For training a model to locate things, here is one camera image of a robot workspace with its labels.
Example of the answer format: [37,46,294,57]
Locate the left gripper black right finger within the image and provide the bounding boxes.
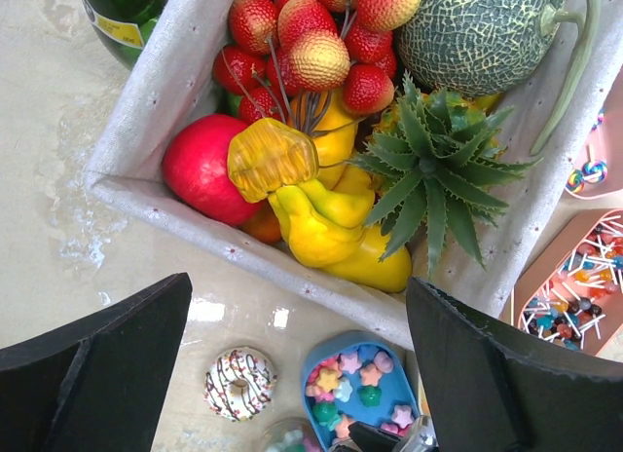
[406,278,622,451]

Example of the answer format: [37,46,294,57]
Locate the wicker basket with liner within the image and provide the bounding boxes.
[84,0,623,351]

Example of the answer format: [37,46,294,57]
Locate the red apple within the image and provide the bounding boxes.
[163,114,261,227]

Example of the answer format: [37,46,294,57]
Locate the yellow bananas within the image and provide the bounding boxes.
[226,89,414,294]

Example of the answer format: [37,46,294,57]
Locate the pink tray of lollipops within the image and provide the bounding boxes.
[511,208,622,356]

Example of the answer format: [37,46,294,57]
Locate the pink tray swirl lollipops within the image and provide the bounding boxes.
[566,73,622,200]

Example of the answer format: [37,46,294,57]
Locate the yellow tray gummy candies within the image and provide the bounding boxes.
[417,375,430,415]

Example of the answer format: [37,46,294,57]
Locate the blue tray star candies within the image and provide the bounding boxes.
[301,331,421,451]

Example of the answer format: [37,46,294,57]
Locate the strawberry bunch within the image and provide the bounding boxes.
[212,0,421,123]

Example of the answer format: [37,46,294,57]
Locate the clear glass jar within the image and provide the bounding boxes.
[256,417,322,452]

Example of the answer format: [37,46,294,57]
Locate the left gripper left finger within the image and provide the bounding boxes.
[1,273,193,451]

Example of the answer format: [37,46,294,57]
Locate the toy pineapple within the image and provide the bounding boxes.
[350,73,533,273]

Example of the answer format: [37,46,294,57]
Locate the sprinkled donut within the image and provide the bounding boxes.
[203,347,277,422]

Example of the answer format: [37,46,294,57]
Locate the green cantaloupe melon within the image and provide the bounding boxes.
[394,0,605,156]

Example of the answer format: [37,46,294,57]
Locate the green glass bottle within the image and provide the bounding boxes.
[82,0,168,69]

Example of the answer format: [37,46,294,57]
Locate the silver metal scoop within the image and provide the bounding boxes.
[394,415,438,452]

